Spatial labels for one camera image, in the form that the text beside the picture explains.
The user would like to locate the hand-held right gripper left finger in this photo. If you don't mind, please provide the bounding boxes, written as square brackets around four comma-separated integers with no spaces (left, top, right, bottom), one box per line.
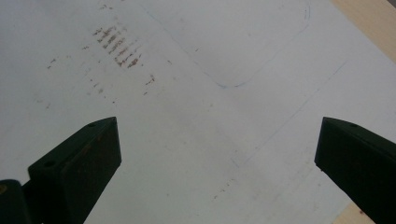
[27,116,122,224]

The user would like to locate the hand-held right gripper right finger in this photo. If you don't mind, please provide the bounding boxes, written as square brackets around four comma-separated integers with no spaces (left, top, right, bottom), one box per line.
[314,116,396,224]

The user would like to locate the white paper sheet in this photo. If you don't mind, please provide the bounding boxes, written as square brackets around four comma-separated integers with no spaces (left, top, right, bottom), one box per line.
[0,0,396,224]

